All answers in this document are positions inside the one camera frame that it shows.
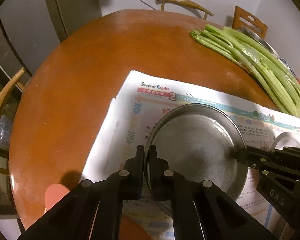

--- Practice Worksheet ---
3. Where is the printed English newspaper sheet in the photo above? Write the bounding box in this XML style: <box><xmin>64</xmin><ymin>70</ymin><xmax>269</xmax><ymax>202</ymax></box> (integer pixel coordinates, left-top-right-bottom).
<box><xmin>82</xmin><ymin>70</ymin><xmax>300</xmax><ymax>235</ymax></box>

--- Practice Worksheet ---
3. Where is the green celery bunch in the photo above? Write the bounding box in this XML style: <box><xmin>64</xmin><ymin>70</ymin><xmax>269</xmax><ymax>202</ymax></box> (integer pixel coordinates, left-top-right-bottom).
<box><xmin>190</xmin><ymin>24</ymin><xmax>300</xmax><ymax>118</ymax></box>

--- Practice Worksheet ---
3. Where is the stainless steel bowl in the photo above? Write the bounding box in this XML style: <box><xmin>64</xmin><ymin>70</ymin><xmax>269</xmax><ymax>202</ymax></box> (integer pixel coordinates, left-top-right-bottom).
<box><xmin>271</xmin><ymin>132</ymin><xmax>300</xmax><ymax>150</ymax></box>

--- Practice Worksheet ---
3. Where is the steel basin far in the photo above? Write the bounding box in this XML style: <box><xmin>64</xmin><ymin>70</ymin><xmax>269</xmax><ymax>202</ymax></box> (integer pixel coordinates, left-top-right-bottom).
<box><xmin>241</xmin><ymin>26</ymin><xmax>279</xmax><ymax>57</ymax></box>

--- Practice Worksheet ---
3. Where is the dark metal round plate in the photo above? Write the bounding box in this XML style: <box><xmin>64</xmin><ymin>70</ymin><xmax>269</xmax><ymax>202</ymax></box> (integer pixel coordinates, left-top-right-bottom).
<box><xmin>145</xmin><ymin>103</ymin><xmax>248</xmax><ymax>200</ymax></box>

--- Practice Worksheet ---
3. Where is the orange wooden chair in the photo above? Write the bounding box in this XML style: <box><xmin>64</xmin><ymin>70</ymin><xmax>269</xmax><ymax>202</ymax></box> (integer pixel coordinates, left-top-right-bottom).
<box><xmin>232</xmin><ymin>6</ymin><xmax>268</xmax><ymax>38</ymax></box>

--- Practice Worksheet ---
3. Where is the orange plastic plate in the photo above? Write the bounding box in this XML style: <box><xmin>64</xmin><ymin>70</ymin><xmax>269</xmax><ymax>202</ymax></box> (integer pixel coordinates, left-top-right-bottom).
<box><xmin>44</xmin><ymin>182</ymin><xmax>153</xmax><ymax>240</ymax></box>

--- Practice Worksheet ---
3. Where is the grey refrigerator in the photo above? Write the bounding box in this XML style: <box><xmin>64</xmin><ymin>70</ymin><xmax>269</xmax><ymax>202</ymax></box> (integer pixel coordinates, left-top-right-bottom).
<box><xmin>0</xmin><ymin>0</ymin><xmax>101</xmax><ymax>77</ymax></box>

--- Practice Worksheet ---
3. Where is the curved wooden chair far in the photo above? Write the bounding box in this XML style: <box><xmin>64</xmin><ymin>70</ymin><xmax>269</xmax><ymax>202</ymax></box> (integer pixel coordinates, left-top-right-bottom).
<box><xmin>155</xmin><ymin>0</ymin><xmax>214</xmax><ymax>20</ymax></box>

